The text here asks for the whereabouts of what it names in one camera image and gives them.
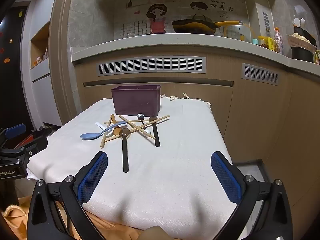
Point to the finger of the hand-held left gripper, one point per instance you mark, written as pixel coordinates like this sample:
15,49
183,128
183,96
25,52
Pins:
15,131
35,145

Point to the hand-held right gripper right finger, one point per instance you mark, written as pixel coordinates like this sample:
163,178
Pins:
227,180

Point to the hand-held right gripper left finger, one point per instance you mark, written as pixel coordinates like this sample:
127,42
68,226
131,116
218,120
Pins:
92,177

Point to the white spoon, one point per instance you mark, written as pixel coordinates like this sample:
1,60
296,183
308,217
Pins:
147,131
100,125

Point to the wooden spoon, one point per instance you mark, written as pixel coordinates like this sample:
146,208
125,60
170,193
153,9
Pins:
116,130

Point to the purple utensil box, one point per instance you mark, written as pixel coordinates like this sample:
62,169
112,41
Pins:
136,100

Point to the white kitchen utensils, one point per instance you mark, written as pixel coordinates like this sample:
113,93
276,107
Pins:
299,23

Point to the dark shoe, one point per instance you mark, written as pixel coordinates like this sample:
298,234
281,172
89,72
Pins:
41,131

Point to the blue spoon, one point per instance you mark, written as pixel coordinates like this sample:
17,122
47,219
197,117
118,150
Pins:
90,136

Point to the orange cloth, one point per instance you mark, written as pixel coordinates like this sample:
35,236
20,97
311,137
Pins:
15,220

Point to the white shelf cabinet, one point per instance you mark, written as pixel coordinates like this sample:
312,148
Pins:
41,85

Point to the black refrigerator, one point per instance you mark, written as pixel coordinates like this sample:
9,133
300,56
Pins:
11,62

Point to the wooden kitchen cabinet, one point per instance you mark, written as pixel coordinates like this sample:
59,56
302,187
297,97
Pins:
250,110

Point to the short grey vent grille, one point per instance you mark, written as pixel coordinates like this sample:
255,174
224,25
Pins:
261,73

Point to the long grey vent grille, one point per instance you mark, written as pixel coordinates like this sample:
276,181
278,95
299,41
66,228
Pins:
150,65

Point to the teal jar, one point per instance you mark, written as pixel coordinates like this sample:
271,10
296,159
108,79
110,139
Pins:
255,42

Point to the yellow jar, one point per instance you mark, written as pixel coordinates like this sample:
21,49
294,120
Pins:
266,43

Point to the white kitchen countertop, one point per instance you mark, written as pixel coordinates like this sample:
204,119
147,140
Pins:
150,45

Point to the black pot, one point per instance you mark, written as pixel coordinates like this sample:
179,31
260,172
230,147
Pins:
302,54

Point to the clear bottle orange cap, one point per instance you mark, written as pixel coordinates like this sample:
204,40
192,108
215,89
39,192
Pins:
278,40

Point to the white wall appliance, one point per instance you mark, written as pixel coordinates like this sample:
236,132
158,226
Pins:
262,17

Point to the cartoon wall sticker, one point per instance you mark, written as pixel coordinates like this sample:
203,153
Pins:
157,17

